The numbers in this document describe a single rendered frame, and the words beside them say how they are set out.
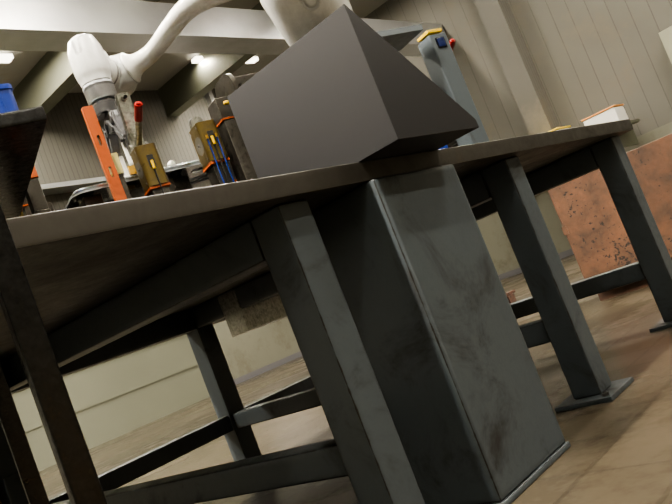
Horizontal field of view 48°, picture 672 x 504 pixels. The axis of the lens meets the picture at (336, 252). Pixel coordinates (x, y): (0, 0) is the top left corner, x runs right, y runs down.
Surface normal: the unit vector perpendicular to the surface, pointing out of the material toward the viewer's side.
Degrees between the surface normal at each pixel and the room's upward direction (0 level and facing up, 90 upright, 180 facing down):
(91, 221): 90
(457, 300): 90
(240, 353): 90
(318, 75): 90
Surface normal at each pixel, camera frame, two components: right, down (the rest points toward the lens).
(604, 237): -0.54, 0.14
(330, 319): 0.69, -0.32
